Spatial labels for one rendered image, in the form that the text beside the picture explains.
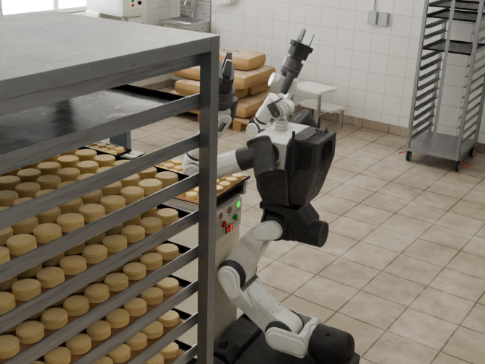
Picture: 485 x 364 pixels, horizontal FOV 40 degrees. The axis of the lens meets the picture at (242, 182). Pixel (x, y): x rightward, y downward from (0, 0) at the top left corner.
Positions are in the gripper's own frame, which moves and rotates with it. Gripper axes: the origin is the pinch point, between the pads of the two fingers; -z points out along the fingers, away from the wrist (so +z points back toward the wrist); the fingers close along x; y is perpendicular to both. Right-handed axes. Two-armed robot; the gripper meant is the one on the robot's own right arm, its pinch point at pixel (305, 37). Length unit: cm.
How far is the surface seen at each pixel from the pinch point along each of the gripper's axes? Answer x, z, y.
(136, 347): 113, 74, -129
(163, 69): 130, 14, -122
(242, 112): -220, 101, 305
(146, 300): 112, 65, -125
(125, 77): 139, 17, -127
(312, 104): -287, 66, 289
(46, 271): 142, 55, -133
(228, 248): -4, 103, -11
